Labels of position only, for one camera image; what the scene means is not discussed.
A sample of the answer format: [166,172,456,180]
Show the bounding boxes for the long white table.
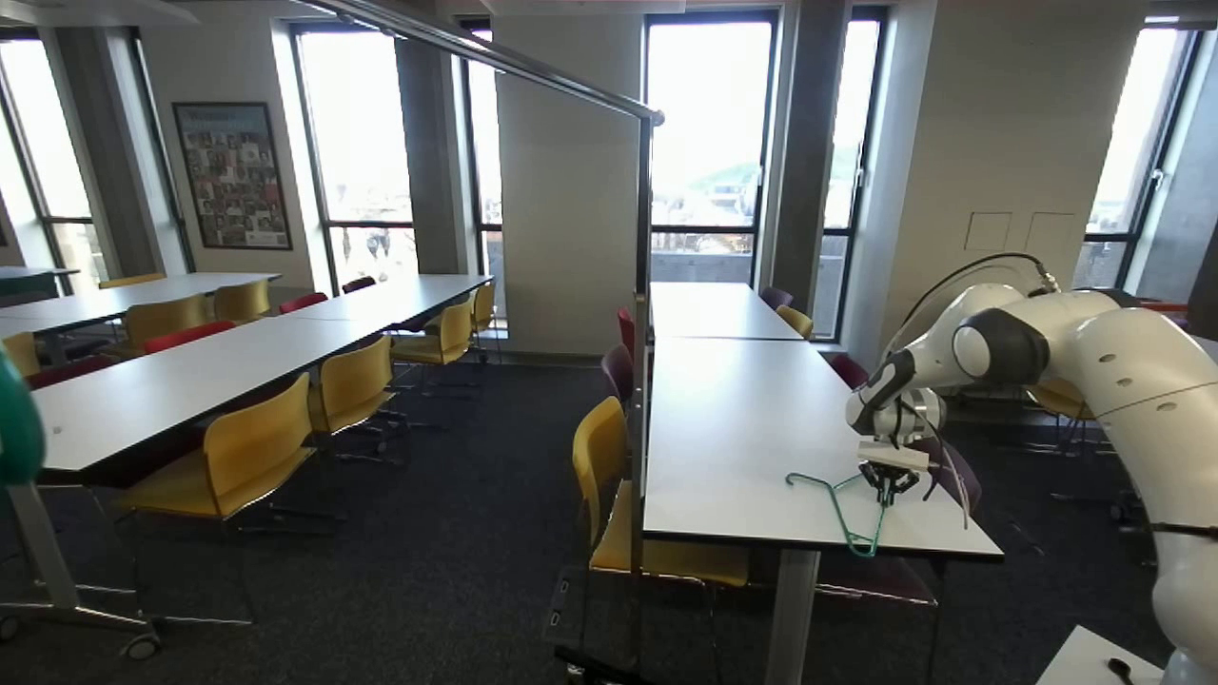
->
[30,270,491,487]

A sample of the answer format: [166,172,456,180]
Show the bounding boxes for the grey rack post with base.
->
[0,477,257,660]

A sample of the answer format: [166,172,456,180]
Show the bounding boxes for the bunch of green hangers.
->
[0,350,48,492]

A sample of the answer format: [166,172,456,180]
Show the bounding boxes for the slim grey rack post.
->
[633,112,657,507]

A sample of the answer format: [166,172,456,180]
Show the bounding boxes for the maroon chair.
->
[818,345,875,392]

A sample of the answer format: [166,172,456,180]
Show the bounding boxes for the yellow chair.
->
[389,291,478,371]
[204,277,277,323]
[123,291,213,352]
[469,277,502,338]
[771,302,818,341]
[1025,376,1097,427]
[307,329,398,440]
[568,392,752,588]
[119,369,317,523]

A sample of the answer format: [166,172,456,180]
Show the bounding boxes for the white work table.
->
[638,329,1004,685]

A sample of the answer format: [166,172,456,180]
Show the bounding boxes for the white base board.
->
[1035,621,1164,685]

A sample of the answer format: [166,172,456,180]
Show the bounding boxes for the green wire coat hanger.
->
[780,464,898,563]

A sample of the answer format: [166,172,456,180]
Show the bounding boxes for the framed colourful wall picture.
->
[171,97,298,256]

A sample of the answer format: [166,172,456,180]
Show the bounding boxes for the red chair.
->
[611,302,648,365]
[274,289,332,318]
[138,314,239,357]

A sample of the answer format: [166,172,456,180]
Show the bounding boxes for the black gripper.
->
[855,458,933,507]

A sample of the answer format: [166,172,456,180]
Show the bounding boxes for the silver clothes rack rod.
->
[307,0,668,128]

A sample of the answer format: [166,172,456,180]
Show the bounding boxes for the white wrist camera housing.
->
[855,435,935,477]

